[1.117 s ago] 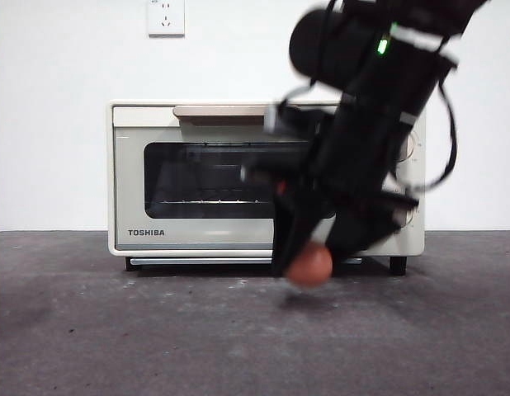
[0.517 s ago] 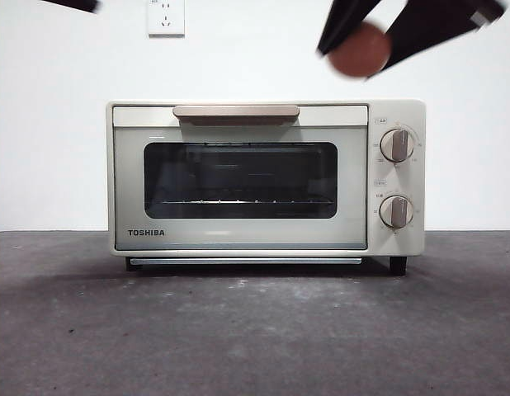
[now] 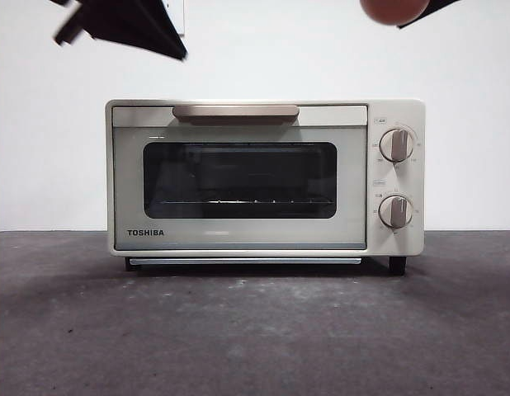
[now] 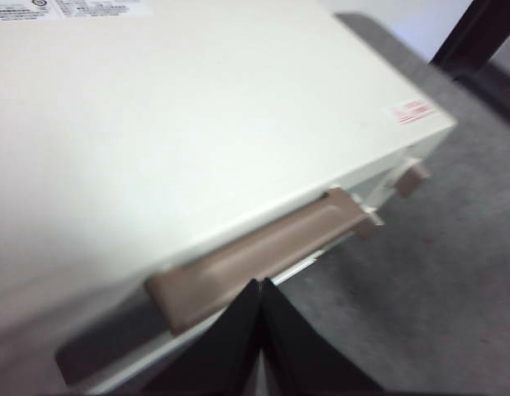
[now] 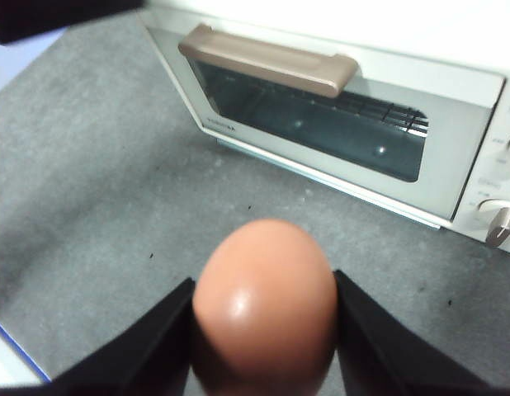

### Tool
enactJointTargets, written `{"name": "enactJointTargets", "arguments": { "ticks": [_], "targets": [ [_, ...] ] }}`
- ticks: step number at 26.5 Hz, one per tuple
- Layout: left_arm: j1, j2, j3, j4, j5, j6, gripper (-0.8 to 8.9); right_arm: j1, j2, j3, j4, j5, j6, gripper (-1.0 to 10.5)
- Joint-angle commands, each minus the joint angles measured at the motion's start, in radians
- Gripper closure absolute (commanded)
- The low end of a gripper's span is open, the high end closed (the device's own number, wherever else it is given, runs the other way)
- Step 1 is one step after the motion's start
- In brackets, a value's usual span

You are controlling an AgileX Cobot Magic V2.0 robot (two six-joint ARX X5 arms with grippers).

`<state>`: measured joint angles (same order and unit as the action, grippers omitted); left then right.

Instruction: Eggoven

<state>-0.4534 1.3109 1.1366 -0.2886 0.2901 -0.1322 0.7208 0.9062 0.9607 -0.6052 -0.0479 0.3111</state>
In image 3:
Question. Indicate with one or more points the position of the white wall socket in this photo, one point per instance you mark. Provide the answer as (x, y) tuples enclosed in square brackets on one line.
[(178, 12)]

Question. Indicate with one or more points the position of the cream oven knob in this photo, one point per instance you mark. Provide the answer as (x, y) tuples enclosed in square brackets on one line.
[(396, 211), (397, 145)]

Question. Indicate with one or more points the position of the grey oven crumb tray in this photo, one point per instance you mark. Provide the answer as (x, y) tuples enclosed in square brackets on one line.
[(197, 261)]

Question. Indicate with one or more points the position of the cream Toshiba toaster oven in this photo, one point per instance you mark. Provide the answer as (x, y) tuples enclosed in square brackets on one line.
[(397, 111)]

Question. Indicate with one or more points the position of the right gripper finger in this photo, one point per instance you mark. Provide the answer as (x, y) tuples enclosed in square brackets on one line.
[(428, 10)]

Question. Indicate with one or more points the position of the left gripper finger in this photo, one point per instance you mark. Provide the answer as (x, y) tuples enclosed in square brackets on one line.
[(75, 18), (135, 29)]

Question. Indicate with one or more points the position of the brown egg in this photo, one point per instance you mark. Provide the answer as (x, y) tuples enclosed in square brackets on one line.
[(393, 8)]

